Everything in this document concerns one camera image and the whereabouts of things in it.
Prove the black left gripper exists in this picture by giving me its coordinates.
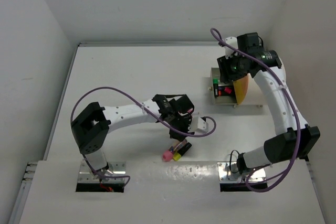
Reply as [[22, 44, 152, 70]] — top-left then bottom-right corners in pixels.
[[168, 112, 194, 142]]

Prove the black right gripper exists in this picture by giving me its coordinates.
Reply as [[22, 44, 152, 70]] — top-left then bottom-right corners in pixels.
[[217, 51, 249, 83]]

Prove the pink black highlighter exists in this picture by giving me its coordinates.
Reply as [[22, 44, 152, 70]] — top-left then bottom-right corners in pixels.
[[219, 87, 232, 95]]

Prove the green drawer with gold knob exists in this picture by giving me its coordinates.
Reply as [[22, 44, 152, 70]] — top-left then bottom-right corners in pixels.
[[210, 68, 238, 106]]

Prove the yellow black highlighter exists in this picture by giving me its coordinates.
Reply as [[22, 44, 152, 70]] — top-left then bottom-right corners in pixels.
[[173, 143, 192, 161]]

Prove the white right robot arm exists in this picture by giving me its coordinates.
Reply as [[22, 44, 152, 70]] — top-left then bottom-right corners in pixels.
[[217, 33, 320, 174]]

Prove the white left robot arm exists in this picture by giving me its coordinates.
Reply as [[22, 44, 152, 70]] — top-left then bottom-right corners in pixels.
[[71, 94, 194, 173]]

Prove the yellow drawer with gold knob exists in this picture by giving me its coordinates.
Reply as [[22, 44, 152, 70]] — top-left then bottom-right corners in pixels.
[[233, 75, 249, 105]]

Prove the white cylindrical drawer organizer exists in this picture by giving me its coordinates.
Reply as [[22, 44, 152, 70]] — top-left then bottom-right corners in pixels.
[[246, 66, 287, 109]]

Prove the pink capped clip tube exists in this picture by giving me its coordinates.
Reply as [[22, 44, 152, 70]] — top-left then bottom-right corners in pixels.
[[162, 141, 185, 162]]

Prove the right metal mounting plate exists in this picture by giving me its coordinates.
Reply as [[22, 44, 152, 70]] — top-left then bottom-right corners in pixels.
[[217, 161, 266, 184]]

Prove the metal mounting plate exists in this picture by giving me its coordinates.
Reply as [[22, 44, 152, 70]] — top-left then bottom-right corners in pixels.
[[217, 161, 266, 184], [77, 161, 127, 184]]

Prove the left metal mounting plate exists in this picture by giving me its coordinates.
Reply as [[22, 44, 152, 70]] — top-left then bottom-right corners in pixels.
[[77, 161, 127, 184]]

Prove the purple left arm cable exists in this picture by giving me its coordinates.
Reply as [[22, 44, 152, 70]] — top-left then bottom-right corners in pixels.
[[72, 87, 217, 187]]

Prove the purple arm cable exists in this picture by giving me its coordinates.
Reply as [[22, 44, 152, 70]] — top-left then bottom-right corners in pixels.
[[211, 27, 301, 193], [72, 87, 217, 187]]

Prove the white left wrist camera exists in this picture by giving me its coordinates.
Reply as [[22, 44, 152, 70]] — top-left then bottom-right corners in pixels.
[[190, 116, 208, 134]]

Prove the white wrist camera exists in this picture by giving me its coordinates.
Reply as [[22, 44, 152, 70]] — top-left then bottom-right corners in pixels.
[[190, 116, 208, 134], [224, 37, 238, 59]]

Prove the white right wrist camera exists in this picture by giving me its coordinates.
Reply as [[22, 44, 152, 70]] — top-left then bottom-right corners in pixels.
[[224, 37, 238, 59]]

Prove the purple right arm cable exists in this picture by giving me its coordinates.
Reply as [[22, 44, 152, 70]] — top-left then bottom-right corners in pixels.
[[211, 27, 301, 193]]

